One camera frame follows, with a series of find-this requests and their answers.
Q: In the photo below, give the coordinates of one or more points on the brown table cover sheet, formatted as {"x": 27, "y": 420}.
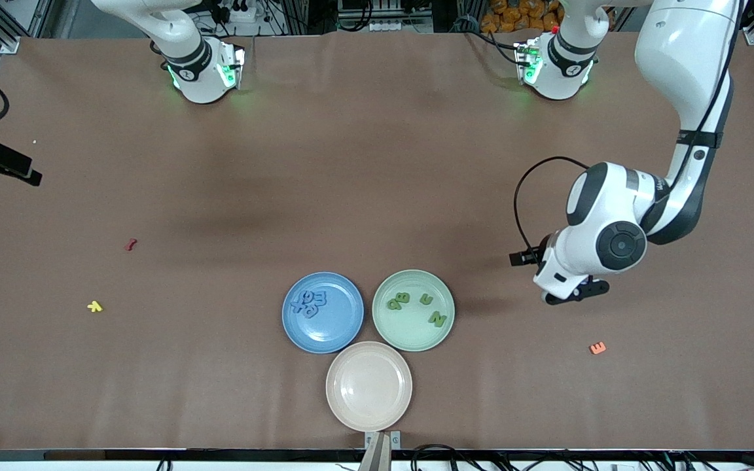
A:
{"x": 377, "y": 163}

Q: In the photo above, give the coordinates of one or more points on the red letter r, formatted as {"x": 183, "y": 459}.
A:
{"x": 131, "y": 244}

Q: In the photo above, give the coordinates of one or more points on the orange objects pile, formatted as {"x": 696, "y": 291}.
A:
{"x": 521, "y": 13}

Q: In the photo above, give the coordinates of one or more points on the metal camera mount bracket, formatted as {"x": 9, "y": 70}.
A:
{"x": 377, "y": 451}

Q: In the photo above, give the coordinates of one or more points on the orange letter E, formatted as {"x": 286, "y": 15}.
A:
{"x": 597, "y": 348}

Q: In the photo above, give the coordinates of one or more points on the green letter B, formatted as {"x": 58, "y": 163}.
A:
{"x": 404, "y": 297}

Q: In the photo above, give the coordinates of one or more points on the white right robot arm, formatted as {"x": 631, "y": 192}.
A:
{"x": 200, "y": 72}

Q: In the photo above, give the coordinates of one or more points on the blue letter X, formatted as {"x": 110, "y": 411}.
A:
{"x": 298, "y": 303}

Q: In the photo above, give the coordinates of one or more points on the black table edge rail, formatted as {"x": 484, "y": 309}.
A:
{"x": 220, "y": 454}

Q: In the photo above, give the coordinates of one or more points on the blue letter a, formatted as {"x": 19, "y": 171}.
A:
{"x": 313, "y": 312}

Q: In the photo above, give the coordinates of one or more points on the green letter q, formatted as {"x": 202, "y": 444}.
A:
{"x": 392, "y": 305}

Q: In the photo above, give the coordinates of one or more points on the blue letter G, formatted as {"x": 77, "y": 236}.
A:
{"x": 307, "y": 295}

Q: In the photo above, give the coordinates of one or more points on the blue plate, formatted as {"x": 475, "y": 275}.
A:
{"x": 338, "y": 330}

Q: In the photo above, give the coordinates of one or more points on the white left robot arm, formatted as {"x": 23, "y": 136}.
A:
{"x": 678, "y": 59}

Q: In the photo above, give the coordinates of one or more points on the blue letter m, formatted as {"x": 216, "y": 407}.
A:
{"x": 319, "y": 298}

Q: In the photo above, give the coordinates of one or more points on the green letter u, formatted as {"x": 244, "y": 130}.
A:
{"x": 425, "y": 301}

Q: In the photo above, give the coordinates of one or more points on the green plate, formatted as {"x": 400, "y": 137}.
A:
{"x": 410, "y": 330}

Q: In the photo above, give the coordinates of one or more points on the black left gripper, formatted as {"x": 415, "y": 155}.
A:
{"x": 542, "y": 246}

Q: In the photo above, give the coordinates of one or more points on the beige plate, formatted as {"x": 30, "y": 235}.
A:
{"x": 369, "y": 386}

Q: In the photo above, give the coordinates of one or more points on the green letter N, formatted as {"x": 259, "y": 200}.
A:
{"x": 438, "y": 318}

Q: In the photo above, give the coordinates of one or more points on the white power strip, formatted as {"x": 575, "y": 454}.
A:
{"x": 390, "y": 26}

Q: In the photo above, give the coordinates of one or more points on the yellow letter k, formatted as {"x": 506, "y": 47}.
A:
{"x": 94, "y": 306}

